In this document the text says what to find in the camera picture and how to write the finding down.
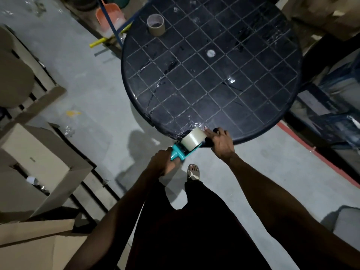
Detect teal tape dispenser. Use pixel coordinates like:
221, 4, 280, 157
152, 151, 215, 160
170, 127, 220, 162

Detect wooden pallet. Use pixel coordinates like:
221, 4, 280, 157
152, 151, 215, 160
0, 25, 122, 222

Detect grey sack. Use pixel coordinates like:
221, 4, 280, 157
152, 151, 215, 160
333, 208, 360, 251

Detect person's sandal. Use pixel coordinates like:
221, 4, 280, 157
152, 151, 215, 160
187, 164, 200, 181

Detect flat cardboard sheet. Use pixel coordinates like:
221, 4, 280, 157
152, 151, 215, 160
0, 219, 88, 270

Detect person's black trousers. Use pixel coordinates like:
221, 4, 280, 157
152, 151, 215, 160
146, 177, 220, 217

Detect person's maroon shirt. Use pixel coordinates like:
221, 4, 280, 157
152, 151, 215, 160
126, 199, 270, 270

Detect black round tub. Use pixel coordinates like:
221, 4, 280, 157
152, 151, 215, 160
67, 0, 99, 10

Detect yellow stick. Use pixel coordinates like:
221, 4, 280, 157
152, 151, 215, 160
89, 22, 133, 49

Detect open cardboard box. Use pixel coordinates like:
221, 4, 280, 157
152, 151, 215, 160
0, 123, 93, 222

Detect orange plastic dustpan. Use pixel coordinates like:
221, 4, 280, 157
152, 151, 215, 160
95, 0, 126, 33

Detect person's left hand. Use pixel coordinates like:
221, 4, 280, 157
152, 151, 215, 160
149, 147, 180, 177

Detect person's right forearm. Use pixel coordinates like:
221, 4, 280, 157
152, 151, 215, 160
225, 154, 360, 270

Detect person's left forearm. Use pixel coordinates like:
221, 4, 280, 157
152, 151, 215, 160
64, 168, 167, 270

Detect stack of blue printed boxes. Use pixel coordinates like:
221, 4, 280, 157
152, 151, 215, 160
289, 53, 360, 149

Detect pile of brown cardboard boxes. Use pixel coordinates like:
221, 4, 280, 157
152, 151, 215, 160
281, 0, 360, 41

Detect brown tape roll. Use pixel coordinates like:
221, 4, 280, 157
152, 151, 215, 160
181, 127, 207, 152

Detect blue metal trolley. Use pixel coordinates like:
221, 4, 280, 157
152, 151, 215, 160
97, 0, 158, 48

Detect cardboard tape roll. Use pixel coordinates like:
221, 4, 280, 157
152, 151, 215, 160
147, 13, 166, 37

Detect person's right hand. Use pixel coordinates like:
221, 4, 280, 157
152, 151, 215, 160
204, 127, 236, 162

